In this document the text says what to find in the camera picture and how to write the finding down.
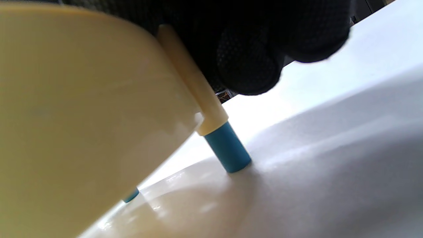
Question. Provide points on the person's right hand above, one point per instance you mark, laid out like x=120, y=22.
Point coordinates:
x=248, y=49

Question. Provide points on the yellow round tap bench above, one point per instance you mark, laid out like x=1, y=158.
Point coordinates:
x=82, y=115

